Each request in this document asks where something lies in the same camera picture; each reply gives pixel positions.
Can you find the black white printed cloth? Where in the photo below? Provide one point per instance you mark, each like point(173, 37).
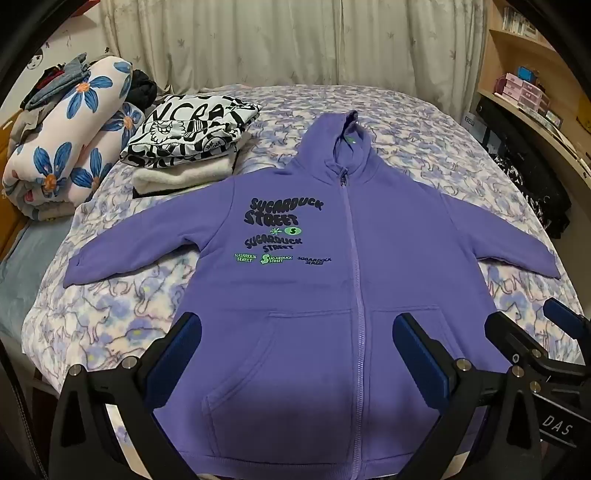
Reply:
point(184, 124)

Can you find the cream folded cloth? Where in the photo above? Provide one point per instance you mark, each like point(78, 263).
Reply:
point(184, 175)

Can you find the purple floral bed blanket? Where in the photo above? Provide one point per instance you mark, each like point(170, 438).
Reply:
point(415, 138)

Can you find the purple zip hoodie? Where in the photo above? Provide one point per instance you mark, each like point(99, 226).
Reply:
point(300, 323)

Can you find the light blue bed sheet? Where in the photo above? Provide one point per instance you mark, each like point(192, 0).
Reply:
point(27, 267)

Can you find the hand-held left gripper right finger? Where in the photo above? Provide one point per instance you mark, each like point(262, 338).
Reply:
point(415, 355)

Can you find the dark cloth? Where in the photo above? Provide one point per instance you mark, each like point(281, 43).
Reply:
point(143, 87)

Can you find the black speckled cloth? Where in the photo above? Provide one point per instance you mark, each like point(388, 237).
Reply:
point(535, 194)

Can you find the rolled blue flower blanket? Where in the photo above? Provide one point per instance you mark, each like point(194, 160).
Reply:
point(60, 152)

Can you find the wooden headboard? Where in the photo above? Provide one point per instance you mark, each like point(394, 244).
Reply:
point(11, 235)

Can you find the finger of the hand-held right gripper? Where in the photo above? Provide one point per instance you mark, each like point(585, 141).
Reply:
point(554, 360)
point(565, 316)

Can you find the wooden shelf unit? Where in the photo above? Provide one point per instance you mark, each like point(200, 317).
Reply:
point(508, 69)

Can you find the face wall sticker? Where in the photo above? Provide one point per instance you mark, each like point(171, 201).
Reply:
point(35, 59)

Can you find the cream leaf print curtain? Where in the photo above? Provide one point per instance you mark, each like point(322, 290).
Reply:
point(277, 41)

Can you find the row of small boxes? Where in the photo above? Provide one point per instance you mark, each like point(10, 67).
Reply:
point(519, 23)

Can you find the stack of pink boxes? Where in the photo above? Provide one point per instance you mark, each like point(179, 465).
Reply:
point(526, 92)

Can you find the grey clothes pile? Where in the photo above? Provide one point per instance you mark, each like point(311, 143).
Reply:
point(69, 78)

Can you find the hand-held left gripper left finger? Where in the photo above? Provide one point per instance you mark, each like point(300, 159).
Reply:
point(182, 341)

